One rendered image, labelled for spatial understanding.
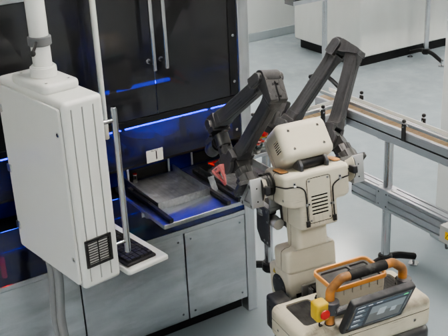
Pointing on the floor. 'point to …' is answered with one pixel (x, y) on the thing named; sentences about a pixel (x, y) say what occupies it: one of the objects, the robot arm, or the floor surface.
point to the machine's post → (249, 303)
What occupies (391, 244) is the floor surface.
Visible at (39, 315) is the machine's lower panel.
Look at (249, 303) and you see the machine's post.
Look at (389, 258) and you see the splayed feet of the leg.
